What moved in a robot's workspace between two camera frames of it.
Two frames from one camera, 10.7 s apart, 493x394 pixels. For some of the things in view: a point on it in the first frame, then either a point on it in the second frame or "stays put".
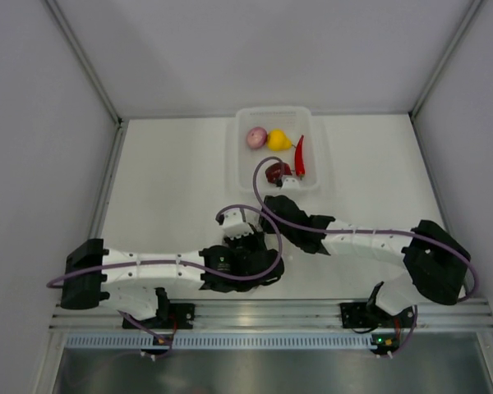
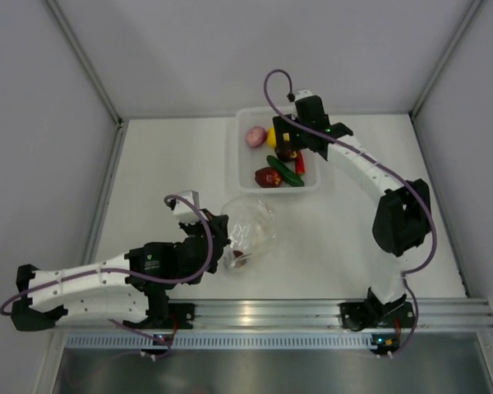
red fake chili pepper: [299, 158] stays put
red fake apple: [277, 171] → [268, 177]
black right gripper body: [292, 236] → [297, 137]
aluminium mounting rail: [460, 315] stays put
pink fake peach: [256, 138] stays put
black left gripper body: [247, 244] → [214, 226]
